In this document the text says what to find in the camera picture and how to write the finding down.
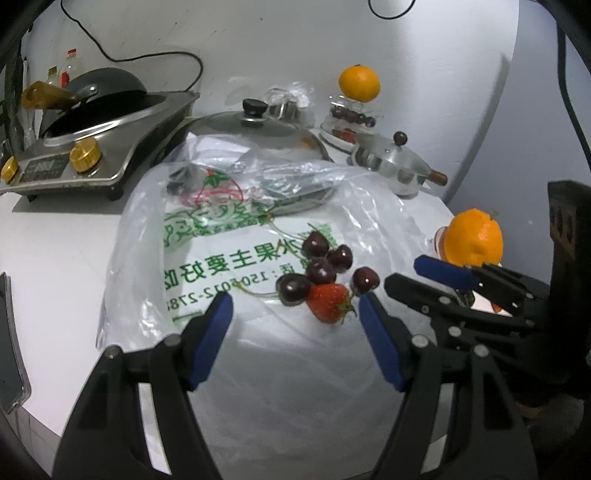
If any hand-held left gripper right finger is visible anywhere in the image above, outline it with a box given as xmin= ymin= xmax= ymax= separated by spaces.
xmin=358 ymin=292 xmax=539 ymax=480

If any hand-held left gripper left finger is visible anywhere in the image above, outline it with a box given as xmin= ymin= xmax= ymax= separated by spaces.
xmin=53 ymin=291 xmax=235 ymax=480

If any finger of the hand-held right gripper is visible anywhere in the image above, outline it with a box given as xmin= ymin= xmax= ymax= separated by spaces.
xmin=414 ymin=256 xmax=551 ymax=317
xmin=384 ymin=272 xmax=533 ymax=346

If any orange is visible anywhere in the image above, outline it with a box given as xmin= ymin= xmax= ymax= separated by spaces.
xmin=443 ymin=208 xmax=505 ymax=269
xmin=338 ymin=65 xmax=382 ymax=103

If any dark red cherry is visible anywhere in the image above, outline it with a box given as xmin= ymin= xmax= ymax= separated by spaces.
xmin=327 ymin=246 xmax=354 ymax=274
xmin=302 ymin=231 xmax=331 ymax=258
xmin=276 ymin=273 xmax=312 ymax=306
xmin=306 ymin=258 xmax=337 ymax=286
xmin=352 ymin=267 xmax=381 ymax=296

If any clear green printed plastic bag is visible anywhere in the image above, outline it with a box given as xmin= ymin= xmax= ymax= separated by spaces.
xmin=96 ymin=134 xmax=451 ymax=480

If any steel pot lid wooden knob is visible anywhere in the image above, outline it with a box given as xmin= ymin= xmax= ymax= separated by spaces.
xmin=352 ymin=131 xmax=419 ymax=164

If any pile of boxed cherries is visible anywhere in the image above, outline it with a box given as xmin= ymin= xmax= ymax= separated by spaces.
xmin=330 ymin=106 xmax=376 ymax=129

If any large glass lid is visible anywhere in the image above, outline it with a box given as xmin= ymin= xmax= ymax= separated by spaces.
xmin=157 ymin=98 xmax=334 ymax=217

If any steel induction cooker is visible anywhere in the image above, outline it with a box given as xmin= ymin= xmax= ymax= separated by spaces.
xmin=0 ymin=90 xmax=201 ymax=201

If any crumpled clear plastic wrap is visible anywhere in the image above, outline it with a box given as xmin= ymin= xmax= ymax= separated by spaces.
xmin=263 ymin=82 xmax=315 ymax=126

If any red capped bottle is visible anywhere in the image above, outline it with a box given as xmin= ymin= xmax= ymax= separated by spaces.
xmin=59 ymin=48 xmax=79 ymax=88

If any steel saucepan wooden handle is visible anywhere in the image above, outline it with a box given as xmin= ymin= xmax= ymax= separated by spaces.
xmin=349 ymin=134 xmax=448 ymax=197

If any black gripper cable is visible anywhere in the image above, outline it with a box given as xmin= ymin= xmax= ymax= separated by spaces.
xmin=551 ymin=0 xmax=591 ymax=160

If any black range hood cable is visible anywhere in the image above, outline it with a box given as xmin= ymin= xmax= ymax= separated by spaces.
xmin=368 ymin=0 xmax=417 ymax=20

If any black wok wooden handle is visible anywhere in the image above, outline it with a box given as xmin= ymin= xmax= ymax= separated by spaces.
xmin=21 ymin=68 xmax=151 ymax=139

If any black cooker power cable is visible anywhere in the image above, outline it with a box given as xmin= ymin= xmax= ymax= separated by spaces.
xmin=61 ymin=0 xmax=205 ymax=95

